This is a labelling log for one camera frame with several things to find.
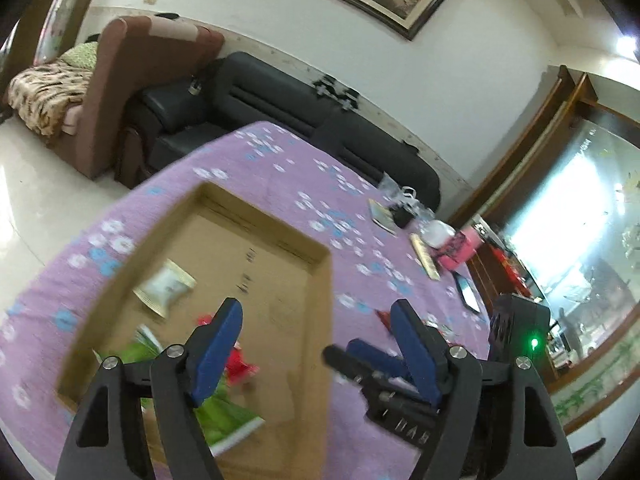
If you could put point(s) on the black leather sofa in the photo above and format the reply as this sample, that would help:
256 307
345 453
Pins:
260 95

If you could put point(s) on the brown sofa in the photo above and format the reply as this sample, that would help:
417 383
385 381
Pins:
130 55

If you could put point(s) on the ceiling light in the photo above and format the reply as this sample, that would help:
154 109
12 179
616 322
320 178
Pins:
626 46

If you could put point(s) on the black smartphone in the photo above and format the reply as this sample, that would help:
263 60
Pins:
470 292

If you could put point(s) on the purple floral tablecloth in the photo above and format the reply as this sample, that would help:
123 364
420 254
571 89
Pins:
310 175

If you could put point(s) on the cardboard box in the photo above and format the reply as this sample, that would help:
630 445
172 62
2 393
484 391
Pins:
270 280

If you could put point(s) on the yellow flat packet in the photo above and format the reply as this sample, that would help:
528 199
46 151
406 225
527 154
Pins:
425 255

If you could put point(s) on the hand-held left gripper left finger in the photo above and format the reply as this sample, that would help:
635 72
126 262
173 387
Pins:
220 352

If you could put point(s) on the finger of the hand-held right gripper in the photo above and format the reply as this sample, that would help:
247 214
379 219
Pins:
340 361
372 355

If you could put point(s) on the red yellow-label snack packet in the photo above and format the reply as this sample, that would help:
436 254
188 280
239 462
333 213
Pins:
384 317

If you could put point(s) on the small grey metal object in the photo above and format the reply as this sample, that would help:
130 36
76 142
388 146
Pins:
194 86

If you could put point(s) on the black device with green light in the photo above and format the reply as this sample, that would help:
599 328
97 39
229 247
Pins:
492 270

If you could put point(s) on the white green snack packet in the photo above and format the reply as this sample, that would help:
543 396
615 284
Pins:
167 287

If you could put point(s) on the leopard print blanket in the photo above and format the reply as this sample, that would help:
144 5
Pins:
45 87

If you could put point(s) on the black clamp mount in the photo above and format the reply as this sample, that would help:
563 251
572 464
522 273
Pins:
322 85
347 99

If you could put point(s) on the clear glass cup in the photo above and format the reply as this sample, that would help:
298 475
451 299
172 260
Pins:
440 232

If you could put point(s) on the small black case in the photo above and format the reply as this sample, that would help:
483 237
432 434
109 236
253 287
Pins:
402 215

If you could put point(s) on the green pillow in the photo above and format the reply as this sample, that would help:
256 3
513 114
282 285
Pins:
82 54

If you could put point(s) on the pink bottle with knitted sleeve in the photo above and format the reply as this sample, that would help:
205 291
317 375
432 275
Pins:
457 250

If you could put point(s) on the small booklet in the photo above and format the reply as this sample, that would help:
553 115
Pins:
382 212

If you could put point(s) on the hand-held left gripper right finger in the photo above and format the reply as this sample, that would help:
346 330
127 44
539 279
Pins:
415 360

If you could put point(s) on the wooden framed glass screen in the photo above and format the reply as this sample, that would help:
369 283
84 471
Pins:
575 185

